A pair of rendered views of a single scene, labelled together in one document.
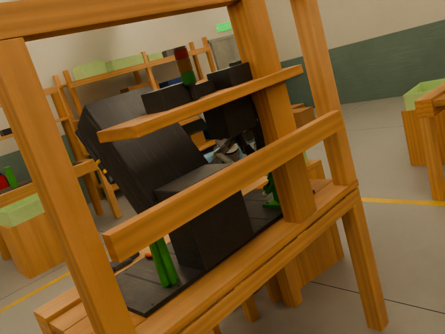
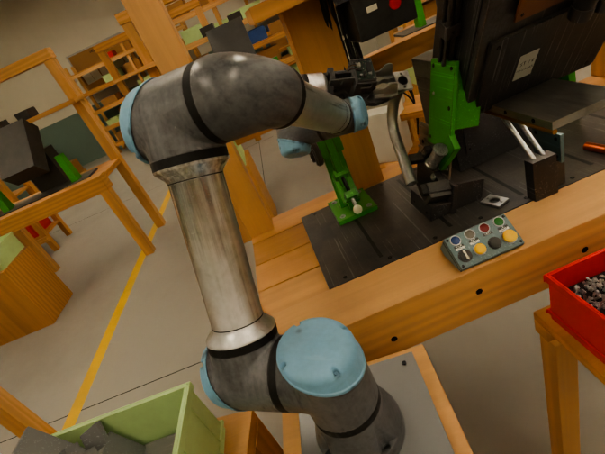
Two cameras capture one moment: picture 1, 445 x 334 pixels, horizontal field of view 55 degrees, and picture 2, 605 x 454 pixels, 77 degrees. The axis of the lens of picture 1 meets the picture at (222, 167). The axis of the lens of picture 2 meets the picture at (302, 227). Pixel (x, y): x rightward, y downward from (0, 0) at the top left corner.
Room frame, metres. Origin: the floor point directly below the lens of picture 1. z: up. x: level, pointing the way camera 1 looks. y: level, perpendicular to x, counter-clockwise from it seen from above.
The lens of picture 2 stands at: (2.96, 0.38, 1.51)
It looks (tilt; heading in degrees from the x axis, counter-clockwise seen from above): 29 degrees down; 223
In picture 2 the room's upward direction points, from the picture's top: 25 degrees counter-clockwise
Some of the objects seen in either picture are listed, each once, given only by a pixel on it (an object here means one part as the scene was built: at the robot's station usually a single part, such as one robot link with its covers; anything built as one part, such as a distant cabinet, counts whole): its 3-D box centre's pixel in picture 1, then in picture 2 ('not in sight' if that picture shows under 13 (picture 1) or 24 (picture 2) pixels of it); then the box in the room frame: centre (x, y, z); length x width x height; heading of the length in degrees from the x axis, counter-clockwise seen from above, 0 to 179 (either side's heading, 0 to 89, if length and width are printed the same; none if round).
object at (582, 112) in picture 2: not in sight; (523, 97); (1.91, 0.26, 1.11); 0.39 x 0.16 x 0.03; 41
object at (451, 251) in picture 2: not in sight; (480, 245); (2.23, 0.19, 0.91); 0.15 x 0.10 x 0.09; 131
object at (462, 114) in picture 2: not in sight; (454, 99); (1.98, 0.12, 1.17); 0.13 x 0.12 x 0.20; 131
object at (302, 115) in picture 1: (293, 120); not in sight; (8.13, -1.57, 0.22); 1.20 x 0.81 x 0.44; 34
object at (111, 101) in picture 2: not in sight; (148, 86); (-3.42, -8.31, 1.11); 3.01 x 0.54 x 2.23; 129
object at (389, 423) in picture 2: not in sight; (351, 413); (2.70, 0.07, 0.93); 0.15 x 0.15 x 0.10
